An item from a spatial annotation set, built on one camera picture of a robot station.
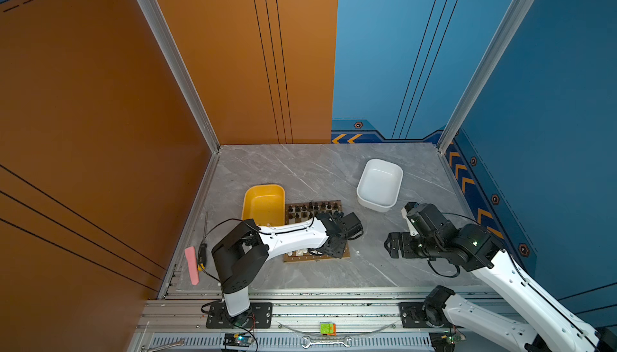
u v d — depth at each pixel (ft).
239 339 2.32
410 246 1.99
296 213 3.05
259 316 2.42
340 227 2.14
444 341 2.31
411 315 2.38
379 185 3.46
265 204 3.24
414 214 1.77
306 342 2.28
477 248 1.46
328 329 2.28
